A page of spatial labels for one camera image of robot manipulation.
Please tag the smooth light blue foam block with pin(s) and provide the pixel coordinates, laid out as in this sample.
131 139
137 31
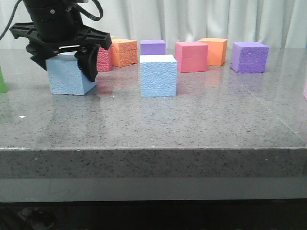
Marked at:
158 75

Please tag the white curtain backdrop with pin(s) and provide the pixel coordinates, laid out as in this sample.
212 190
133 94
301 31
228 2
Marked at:
276 23

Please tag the pink foam block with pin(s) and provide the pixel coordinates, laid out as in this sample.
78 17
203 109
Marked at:
305 91

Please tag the textured red foam block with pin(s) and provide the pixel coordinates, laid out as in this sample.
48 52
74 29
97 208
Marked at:
104 60

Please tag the smooth purple foam block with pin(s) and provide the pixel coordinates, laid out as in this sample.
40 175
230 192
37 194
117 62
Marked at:
153 47

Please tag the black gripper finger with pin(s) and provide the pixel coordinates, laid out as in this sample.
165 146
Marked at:
87 61
41 52

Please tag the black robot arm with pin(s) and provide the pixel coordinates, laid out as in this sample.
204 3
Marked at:
56 27

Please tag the smooth orange foam block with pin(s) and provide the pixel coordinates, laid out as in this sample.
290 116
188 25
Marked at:
216 50

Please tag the textured purple foam block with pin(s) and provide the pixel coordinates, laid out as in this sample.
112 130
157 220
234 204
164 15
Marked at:
249 57

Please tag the smooth red foam block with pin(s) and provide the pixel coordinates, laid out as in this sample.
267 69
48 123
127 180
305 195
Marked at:
191 56

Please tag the green foam block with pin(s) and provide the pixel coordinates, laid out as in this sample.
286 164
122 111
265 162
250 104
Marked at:
3 87

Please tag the textured light blue foam block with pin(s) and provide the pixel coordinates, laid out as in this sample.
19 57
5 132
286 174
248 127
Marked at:
65 77

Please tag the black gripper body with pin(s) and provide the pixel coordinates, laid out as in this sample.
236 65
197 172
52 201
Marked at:
84 37

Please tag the textured orange foam block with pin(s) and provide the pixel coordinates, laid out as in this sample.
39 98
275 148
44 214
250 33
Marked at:
124 52

